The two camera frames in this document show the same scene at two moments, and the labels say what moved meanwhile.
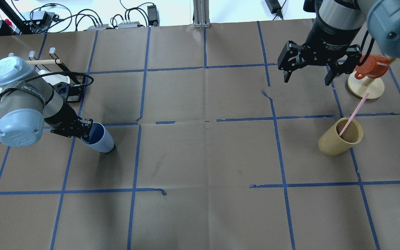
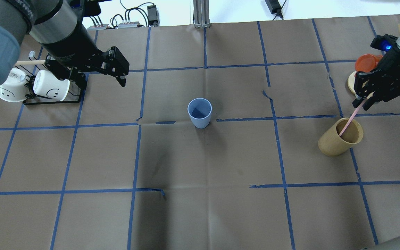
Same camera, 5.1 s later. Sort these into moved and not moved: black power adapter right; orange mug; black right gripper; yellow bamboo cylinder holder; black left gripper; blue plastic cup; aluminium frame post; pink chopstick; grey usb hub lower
Moved: black left gripper; blue plastic cup; black right gripper
Not moved: black power adapter right; grey usb hub lower; yellow bamboo cylinder holder; orange mug; pink chopstick; aluminium frame post
